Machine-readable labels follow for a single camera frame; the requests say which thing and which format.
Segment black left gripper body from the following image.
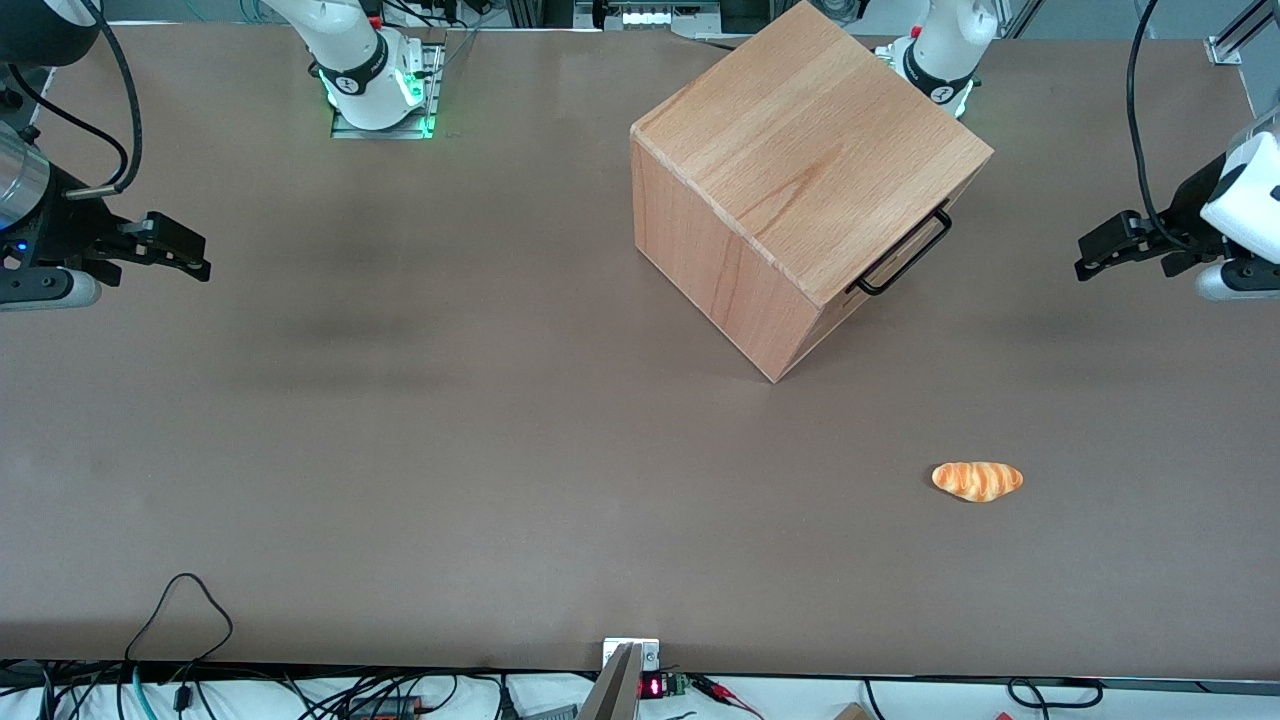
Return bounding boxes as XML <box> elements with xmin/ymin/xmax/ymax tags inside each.
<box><xmin>1150</xmin><ymin>150</ymin><xmax>1238</xmax><ymax>264</ymax></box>

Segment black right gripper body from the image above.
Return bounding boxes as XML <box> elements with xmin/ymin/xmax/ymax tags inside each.
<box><xmin>0</xmin><ymin>165</ymin><xmax>131</xmax><ymax>273</ymax></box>

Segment black metal drawer handle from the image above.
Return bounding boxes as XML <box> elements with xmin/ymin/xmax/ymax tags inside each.
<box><xmin>848</xmin><ymin>204</ymin><xmax>953</xmax><ymax>298</ymax></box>

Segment plain wooden drawer front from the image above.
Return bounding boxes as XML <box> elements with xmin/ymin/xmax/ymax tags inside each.
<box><xmin>775</xmin><ymin>285</ymin><xmax>881</xmax><ymax>384</ymax></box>

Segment wooden drawer cabinet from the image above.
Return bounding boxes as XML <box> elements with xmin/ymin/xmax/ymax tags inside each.
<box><xmin>630</xmin><ymin>0</ymin><xmax>995</xmax><ymax>384</ymax></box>

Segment orange striped toy bread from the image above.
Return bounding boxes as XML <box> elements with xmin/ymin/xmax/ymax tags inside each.
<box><xmin>931</xmin><ymin>460</ymin><xmax>1025</xmax><ymax>503</ymax></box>

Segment black and orange device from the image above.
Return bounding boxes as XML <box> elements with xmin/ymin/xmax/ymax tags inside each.
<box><xmin>344</xmin><ymin>694</ymin><xmax>423</xmax><ymax>720</ymax></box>

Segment device with white lights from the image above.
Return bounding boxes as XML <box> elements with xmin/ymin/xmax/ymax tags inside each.
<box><xmin>598</xmin><ymin>0</ymin><xmax>723</xmax><ymax>32</ymax></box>

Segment red clip test leads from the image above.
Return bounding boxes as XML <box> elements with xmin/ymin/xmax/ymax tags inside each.
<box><xmin>688</xmin><ymin>674</ymin><xmax>763</xmax><ymax>719</ymax></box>

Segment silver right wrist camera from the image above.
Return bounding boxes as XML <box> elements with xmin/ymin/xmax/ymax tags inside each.
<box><xmin>0</xmin><ymin>268</ymin><xmax>102</xmax><ymax>313</ymax></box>

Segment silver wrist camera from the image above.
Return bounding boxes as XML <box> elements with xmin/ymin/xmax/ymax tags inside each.
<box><xmin>1195</xmin><ymin>258</ymin><xmax>1280</xmax><ymax>303</ymax></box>
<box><xmin>0</xmin><ymin>268</ymin><xmax>102</xmax><ymax>313</ymax></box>

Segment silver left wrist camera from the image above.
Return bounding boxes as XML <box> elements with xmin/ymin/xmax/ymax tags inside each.
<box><xmin>1195</xmin><ymin>258</ymin><xmax>1280</xmax><ymax>303</ymax></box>

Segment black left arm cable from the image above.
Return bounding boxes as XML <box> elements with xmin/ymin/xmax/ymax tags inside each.
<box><xmin>1126</xmin><ymin>0</ymin><xmax>1177</xmax><ymax>241</ymax></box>

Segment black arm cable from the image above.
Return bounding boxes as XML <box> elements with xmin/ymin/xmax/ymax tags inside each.
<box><xmin>60</xmin><ymin>0</ymin><xmax>144</xmax><ymax>199</ymax></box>
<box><xmin>1126</xmin><ymin>0</ymin><xmax>1177</xmax><ymax>241</ymax></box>

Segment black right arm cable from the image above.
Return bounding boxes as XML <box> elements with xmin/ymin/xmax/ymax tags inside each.
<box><xmin>60</xmin><ymin>0</ymin><xmax>144</xmax><ymax>199</ymax></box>

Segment aluminium frame profile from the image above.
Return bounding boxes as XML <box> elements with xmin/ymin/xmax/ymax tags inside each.
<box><xmin>1204</xmin><ymin>0</ymin><xmax>1280</xmax><ymax>67</ymax></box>

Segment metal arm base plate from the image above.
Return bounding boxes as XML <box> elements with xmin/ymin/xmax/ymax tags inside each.
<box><xmin>874</xmin><ymin>38</ymin><xmax>977</xmax><ymax>119</ymax></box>
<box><xmin>330</xmin><ymin>35</ymin><xmax>447</xmax><ymax>140</ymax></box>

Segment thin black looped cable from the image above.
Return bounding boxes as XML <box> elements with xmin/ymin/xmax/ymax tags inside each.
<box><xmin>124</xmin><ymin>572</ymin><xmax>234</xmax><ymax>693</ymax></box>

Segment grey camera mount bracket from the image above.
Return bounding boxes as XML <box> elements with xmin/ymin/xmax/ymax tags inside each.
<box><xmin>578</xmin><ymin>638</ymin><xmax>662</xmax><ymax>720</ymax></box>

